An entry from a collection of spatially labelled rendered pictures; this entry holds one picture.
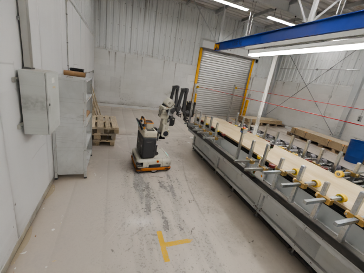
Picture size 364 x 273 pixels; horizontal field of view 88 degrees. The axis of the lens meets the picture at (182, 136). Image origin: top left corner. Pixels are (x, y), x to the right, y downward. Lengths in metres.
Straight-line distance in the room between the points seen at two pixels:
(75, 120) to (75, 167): 0.76
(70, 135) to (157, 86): 6.89
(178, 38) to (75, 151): 7.79
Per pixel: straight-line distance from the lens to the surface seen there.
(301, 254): 2.80
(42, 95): 2.21
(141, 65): 9.44
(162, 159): 3.59
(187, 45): 10.02
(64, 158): 3.39
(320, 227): 2.26
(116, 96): 9.46
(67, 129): 3.20
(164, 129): 3.57
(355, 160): 8.13
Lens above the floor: 1.79
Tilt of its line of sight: 17 degrees down
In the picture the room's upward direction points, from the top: 9 degrees clockwise
